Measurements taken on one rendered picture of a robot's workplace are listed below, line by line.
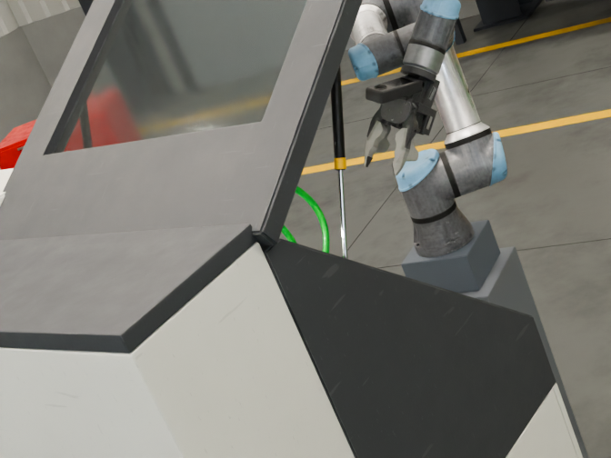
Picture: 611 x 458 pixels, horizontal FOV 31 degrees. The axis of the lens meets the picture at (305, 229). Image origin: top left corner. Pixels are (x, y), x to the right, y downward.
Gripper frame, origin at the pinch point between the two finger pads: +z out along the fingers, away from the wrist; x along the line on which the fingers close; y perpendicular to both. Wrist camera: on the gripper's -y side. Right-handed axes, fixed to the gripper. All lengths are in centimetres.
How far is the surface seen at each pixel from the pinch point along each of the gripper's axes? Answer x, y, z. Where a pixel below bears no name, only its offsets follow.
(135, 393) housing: -33, -69, 42
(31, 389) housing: -10, -69, 50
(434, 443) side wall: -36, -5, 44
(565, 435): -35, 41, 39
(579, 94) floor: 183, 351, -90
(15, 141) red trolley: 407, 168, 33
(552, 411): -34, 35, 35
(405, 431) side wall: -36, -14, 42
